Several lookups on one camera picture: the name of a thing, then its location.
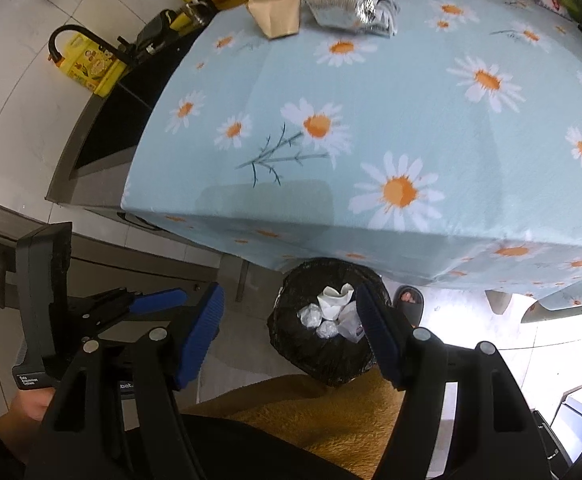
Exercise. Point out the person's yellow fleece pants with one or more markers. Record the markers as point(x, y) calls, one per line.
point(321, 425)

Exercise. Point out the black sink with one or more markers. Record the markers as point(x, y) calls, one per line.
point(116, 120)

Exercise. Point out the trash bin with black bag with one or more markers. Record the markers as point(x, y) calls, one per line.
point(316, 360)

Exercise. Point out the grey kitchen cabinet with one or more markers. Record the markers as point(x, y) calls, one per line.
point(121, 260)

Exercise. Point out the foil-lined paper bag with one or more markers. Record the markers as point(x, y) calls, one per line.
point(343, 7)

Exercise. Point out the yellow dish soap bottle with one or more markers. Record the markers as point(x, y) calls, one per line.
point(91, 67)

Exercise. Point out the person's left hand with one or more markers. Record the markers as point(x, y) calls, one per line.
point(31, 405)

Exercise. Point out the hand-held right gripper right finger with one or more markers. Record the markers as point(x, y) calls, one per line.
point(376, 335)

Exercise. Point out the yellow sponge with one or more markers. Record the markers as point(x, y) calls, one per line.
point(181, 22)

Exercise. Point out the pink and white wrapper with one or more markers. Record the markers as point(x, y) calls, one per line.
point(352, 327)

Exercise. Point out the brown paper bag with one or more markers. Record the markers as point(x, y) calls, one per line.
point(273, 7)

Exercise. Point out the crushed white paper cup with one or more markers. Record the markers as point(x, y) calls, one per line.
point(333, 302)

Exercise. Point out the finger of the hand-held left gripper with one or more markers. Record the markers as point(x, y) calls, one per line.
point(161, 301)

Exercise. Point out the blue daisy print tablecloth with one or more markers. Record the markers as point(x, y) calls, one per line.
point(421, 110)

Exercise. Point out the black slipper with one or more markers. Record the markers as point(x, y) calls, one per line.
point(413, 316)

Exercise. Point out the black faucet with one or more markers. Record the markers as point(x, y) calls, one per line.
point(71, 30)

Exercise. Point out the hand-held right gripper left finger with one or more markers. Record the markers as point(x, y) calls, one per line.
point(201, 340)

